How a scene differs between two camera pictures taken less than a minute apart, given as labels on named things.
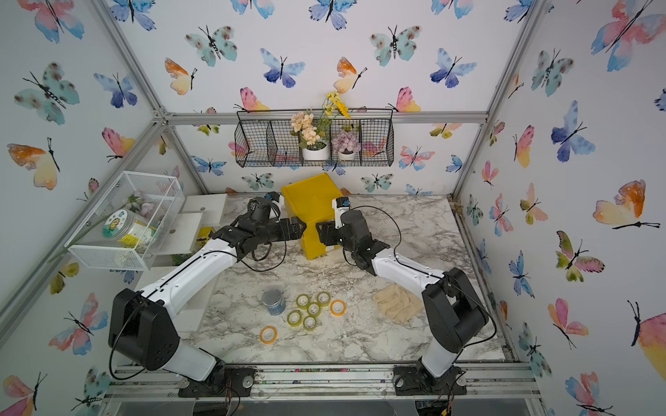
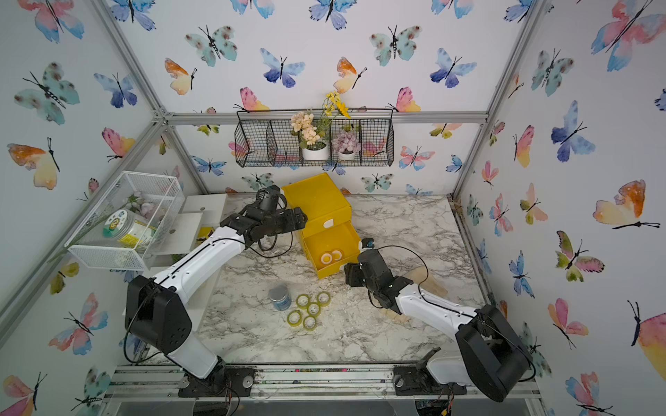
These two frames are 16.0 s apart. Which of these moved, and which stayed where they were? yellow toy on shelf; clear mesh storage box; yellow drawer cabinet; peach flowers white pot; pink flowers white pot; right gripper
Moved: yellow drawer cabinet; right gripper
Stayed: pink flowers white pot; peach flowers white pot; yellow toy on shelf; clear mesh storage box
